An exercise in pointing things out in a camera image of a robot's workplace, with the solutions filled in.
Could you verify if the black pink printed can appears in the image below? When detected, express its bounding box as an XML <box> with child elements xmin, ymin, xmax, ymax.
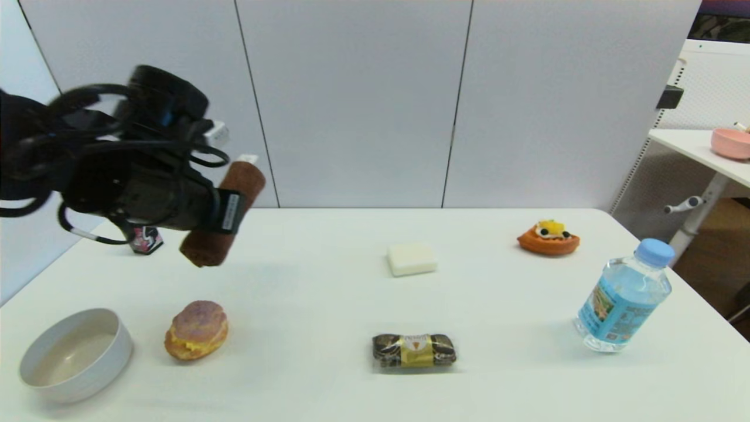
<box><xmin>129</xmin><ymin>226</ymin><xmax>164</xmax><ymax>255</ymax></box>

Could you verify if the white side table leg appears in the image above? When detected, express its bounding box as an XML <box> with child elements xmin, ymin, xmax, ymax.
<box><xmin>668</xmin><ymin>173</ymin><xmax>728</xmax><ymax>268</ymax></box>

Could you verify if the pink topped cream bun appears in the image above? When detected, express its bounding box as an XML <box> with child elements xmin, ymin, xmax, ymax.
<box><xmin>164</xmin><ymin>300</ymin><xmax>229</xmax><ymax>360</ymax></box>

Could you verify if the beige round bowl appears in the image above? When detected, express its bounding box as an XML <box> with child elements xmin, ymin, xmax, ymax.
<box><xmin>19</xmin><ymin>308</ymin><xmax>134</xmax><ymax>404</ymax></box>

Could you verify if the blue capped water bottle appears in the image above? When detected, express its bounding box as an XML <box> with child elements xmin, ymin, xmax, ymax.
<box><xmin>574</xmin><ymin>238</ymin><xmax>674</xmax><ymax>352</ymax></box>

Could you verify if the white square soap block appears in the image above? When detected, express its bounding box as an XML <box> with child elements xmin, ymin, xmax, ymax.
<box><xmin>387</xmin><ymin>243</ymin><xmax>438</xmax><ymax>277</ymax></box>

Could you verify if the brown towel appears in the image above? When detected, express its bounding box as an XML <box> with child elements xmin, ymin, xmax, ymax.
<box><xmin>179</xmin><ymin>154</ymin><xmax>267</xmax><ymax>268</ymax></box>

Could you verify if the white side table top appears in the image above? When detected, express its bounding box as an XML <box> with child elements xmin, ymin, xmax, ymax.
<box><xmin>648</xmin><ymin>128</ymin><xmax>750</xmax><ymax>189</ymax></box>

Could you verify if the pink bowl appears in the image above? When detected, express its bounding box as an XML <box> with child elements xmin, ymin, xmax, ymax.
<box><xmin>711</xmin><ymin>128</ymin><xmax>750</xmax><ymax>161</ymax></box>

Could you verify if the white grey crank handle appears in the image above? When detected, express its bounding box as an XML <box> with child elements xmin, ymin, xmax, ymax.
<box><xmin>663</xmin><ymin>196</ymin><xmax>703</xmax><ymax>215</ymax></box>

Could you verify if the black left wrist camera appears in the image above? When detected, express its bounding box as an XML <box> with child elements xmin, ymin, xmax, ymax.
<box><xmin>114</xmin><ymin>64</ymin><xmax>230</xmax><ymax>150</ymax></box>

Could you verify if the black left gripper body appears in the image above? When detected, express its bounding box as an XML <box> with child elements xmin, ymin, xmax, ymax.
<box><xmin>119</xmin><ymin>165</ymin><xmax>248</xmax><ymax>235</ymax></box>

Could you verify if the black white looped cable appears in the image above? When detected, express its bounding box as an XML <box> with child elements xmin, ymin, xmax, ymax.
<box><xmin>57</xmin><ymin>202</ymin><xmax>137</xmax><ymax>246</ymax></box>

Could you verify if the black pegboard clip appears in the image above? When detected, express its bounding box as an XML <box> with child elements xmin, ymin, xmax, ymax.
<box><xmin>655</xmin><ymin>86</ymin><xmax>684</xmax><ymax>110</ymax></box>

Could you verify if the orange fruit tart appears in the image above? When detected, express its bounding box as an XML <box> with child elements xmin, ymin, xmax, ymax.
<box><xmin>517</xmin><ymin>220</ymin><xmax>581</xmax><ymax>257</ymax></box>

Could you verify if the white pegboard panel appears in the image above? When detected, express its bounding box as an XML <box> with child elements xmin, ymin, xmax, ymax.
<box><xmin>608</xmin><ymin>39</ymin><xmax>750</xmax><ymax>236</ymax></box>

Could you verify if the wrapped chocolate snack bar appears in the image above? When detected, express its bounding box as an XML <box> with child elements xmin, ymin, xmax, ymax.
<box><xmin>372</xmin><ymin>333</ymin><xmax>457</xmax><ymax>369</ymax></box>

